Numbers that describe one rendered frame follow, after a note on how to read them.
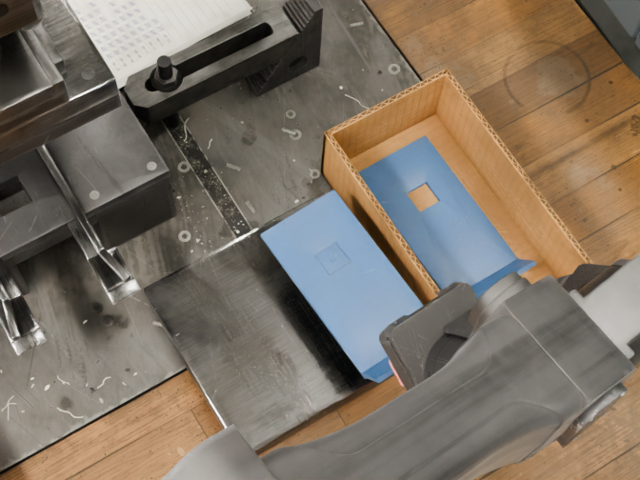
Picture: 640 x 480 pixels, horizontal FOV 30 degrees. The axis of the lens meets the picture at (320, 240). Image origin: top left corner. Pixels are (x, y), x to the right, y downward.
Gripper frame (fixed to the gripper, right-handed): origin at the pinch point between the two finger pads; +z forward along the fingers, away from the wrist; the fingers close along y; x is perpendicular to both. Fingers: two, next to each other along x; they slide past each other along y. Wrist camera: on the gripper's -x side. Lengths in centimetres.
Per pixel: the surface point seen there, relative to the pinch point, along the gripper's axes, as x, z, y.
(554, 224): -16.3, 2.5, 1.4
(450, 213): -12.4, 11.0, 4.5
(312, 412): 7.2, 6.2, -1.7
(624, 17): -43.0, 22.6, 9.0
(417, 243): -8.4, 10.7, 4.0
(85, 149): 11.0, 13.6, 24.0
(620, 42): -41.5, 22.8, 7.1
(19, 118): 16.0, -4.8, 28.1
